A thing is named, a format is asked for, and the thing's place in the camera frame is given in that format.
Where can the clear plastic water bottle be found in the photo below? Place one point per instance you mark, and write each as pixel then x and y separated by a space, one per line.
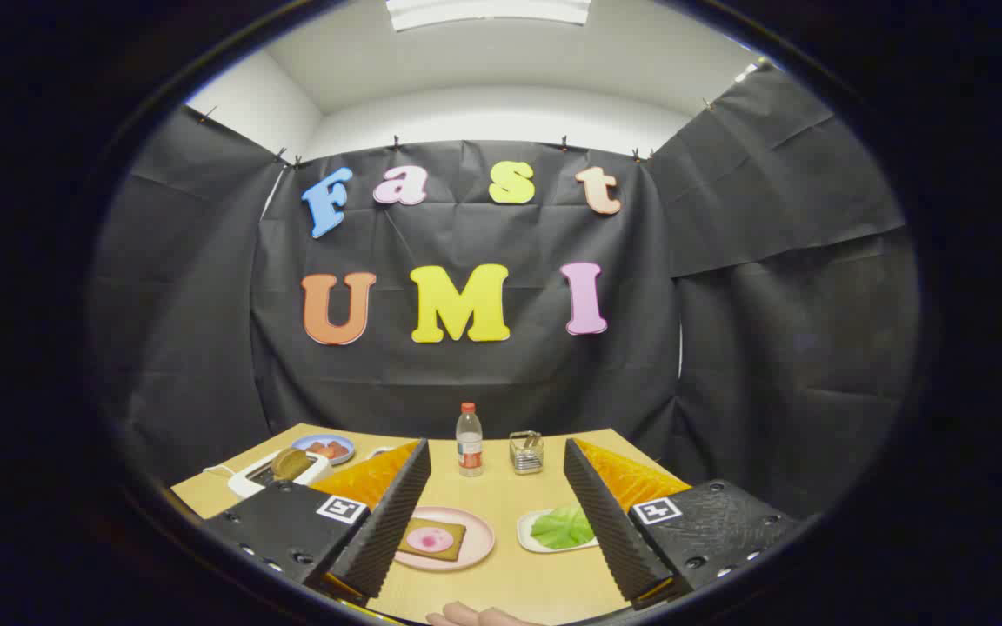
pixel 470 443

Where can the green lettuce leaf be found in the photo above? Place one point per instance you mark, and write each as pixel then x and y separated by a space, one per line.
pixel 564 528

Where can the brown bread slice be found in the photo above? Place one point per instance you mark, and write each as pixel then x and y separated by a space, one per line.
pixel 290 463

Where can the red tomato slice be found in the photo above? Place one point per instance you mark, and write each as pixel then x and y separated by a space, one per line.
pixel 333 450

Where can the blue round plate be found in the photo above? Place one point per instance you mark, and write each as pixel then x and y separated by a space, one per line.
pixel 303 442

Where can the brown meat pieces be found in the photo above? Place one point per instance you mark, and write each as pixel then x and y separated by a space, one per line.
pixel 317 449

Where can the ceiling light panel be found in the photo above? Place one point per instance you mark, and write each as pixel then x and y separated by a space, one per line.
pixel 488 10

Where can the white divided bean tray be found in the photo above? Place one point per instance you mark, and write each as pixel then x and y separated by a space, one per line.
pixel 377 450

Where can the pink ham slice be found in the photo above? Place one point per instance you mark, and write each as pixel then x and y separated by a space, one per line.
pixel 430 539

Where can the black backdrop cloth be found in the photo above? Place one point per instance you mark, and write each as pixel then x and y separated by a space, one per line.
pixel 466 374

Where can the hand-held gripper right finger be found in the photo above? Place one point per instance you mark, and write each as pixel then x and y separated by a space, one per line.
pixel 610 530

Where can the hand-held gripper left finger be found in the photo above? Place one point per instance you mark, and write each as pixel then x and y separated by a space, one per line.
pixel 388 530

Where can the white square plate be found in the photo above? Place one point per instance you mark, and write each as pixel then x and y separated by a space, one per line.
pixel 525 535

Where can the white toaster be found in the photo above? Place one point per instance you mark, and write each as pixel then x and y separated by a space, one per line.
pixel 238 483

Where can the pink round plate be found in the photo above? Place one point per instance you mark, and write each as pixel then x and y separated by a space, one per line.
pixel 477 539

